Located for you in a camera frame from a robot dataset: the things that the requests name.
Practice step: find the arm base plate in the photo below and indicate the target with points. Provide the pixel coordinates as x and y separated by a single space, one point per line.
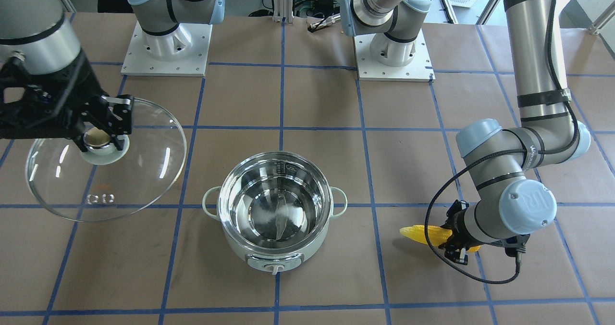
183 52
382 59

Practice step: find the pale green electric pot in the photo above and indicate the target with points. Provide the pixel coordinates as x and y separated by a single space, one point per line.
275 209

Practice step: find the black power brick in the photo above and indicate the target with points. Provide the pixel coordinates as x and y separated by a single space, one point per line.
325 7

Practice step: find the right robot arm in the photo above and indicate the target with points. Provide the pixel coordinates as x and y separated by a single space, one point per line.
42 56

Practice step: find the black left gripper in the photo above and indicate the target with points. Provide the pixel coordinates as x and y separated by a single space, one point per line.
464 227

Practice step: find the aluminium frame post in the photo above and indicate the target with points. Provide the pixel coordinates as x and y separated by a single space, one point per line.
283 11

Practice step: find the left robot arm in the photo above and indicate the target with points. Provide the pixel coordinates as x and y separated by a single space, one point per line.
512 206

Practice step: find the glass pot lid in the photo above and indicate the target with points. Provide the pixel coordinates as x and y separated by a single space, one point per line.
105 183

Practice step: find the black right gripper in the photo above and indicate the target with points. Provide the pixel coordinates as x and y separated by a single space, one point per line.
72 90

